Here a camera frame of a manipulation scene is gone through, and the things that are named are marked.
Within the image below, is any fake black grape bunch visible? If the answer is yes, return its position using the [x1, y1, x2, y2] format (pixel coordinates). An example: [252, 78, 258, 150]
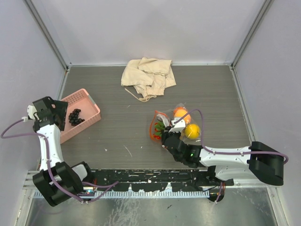
[68, 108, 85, 127]

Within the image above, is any clear zip top bag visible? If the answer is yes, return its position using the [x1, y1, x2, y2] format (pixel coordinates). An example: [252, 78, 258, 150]
[149, 103, 201, 142]

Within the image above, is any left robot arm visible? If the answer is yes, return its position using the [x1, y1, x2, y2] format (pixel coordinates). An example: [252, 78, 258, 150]
[32, 97, 94, 207]

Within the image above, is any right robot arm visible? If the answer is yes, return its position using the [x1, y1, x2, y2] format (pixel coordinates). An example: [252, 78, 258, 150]
[162, 131, 287, 186]

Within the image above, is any fake lemon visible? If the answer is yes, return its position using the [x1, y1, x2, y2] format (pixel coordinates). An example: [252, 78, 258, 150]
[184, 124, 201, 139]

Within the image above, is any fake orange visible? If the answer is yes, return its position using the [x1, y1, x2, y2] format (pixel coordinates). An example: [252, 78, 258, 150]
[174, 107, 191, 124]

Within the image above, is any pink plastic basket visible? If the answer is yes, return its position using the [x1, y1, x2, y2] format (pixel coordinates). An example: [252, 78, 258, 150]
[60, 89, 101, 143]

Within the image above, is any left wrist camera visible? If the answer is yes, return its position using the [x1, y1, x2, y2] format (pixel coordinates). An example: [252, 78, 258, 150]
[22, 105, 39, 122]

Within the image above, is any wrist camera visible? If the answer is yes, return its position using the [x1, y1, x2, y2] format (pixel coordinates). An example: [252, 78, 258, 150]
[169, 118, 186, 133]
[22, 105, 39, 122]

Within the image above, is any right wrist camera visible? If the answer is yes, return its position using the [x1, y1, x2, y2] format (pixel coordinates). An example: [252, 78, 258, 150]
[169, 118, 186, 133]

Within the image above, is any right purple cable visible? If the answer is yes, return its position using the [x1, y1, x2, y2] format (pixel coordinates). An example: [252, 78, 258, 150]
[175, 108, 289, 165]

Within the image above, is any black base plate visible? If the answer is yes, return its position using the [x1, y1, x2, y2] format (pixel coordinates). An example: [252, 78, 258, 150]
[84, 169, 221, 192]

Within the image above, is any grey slotted cable duct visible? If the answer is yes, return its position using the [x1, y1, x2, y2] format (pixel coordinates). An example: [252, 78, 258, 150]
[32, 189, 210, 199]

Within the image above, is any beige cloth drawstring bag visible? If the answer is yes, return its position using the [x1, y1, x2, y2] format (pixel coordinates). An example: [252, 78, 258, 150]
[121, 57, 176, 102]

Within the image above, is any aluminium frame rail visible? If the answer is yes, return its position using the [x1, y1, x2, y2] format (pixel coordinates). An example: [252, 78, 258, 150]
[23, 171, 39, 189]

